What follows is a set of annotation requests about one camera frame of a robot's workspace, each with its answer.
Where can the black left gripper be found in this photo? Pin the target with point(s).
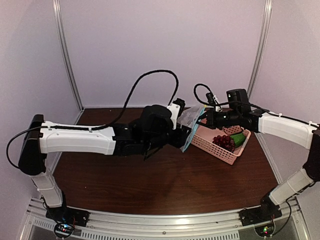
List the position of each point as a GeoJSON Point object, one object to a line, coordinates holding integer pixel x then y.
{"type": "Point", "coordinates": [181, 136]}

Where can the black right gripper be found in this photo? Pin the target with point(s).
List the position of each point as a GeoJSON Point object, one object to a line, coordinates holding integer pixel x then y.
{"type": "Point", "coordinates": [211, 120]}

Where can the clear zip top bag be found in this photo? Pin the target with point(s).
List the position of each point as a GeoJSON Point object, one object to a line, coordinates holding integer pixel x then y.
{"type": "Point", "coordinates": [188, 121]}

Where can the dark red grape bunch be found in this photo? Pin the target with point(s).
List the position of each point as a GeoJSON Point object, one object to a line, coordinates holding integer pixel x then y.
{"type": "Point", "coordinates": [225, 142]}

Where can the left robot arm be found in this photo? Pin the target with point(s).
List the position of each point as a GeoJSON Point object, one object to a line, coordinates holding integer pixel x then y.
{"type": "Point", "coordinates": [156, 127]}

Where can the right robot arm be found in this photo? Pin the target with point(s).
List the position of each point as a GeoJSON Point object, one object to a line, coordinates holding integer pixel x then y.
{"type": "Point", "coordinates": [259, 120]}

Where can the pink perforated plastic basket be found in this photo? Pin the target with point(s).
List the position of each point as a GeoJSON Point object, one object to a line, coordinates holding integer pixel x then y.
{"type": "Point", "coordinates": [203, 140]}

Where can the green chayote squash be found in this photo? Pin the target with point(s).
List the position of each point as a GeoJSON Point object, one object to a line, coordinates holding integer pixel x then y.
{"type": "Point", "coordinates": [238, 139]}

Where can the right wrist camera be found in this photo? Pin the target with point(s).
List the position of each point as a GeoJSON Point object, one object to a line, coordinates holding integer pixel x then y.
{"type": "Point", "coordinates": [213, 101]}

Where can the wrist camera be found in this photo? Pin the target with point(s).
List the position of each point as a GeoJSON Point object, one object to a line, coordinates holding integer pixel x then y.
{"type": "Point", "coordinates": [213, 101]}
{"type": "Point", "coordinates": [176, 108]}

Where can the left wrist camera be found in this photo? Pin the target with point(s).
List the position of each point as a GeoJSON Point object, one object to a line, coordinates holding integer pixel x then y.
{"type": "Point", "coordinates": [176, 108]}

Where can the right aluminium frame post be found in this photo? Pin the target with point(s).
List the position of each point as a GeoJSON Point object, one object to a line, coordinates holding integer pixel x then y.
{"type": "Point", "coordinates": [262, 41]}

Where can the aluminium frame post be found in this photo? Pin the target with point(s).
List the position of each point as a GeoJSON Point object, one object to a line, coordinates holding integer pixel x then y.
{"type": "Point", "coordinates": [262, 41]}
{"type": "Point", "coordinates": [65, 53]}

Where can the front aluminium rail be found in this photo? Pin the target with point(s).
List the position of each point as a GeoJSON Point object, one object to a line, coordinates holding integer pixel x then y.
{"type": "Point", "coordinates": [221, 225]}

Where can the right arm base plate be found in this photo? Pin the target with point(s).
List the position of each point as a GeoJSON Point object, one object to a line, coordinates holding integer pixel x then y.
{"type": "Point", "coordinates": [259, 214]}

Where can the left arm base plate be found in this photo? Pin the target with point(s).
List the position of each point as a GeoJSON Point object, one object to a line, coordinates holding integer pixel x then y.
{"type": "Point", "coordinates": [67, 215]}

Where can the left aluminium frame post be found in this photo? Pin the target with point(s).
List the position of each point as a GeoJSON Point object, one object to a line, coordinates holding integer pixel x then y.
{"type": "Point", "coordinates": [65, 53]}

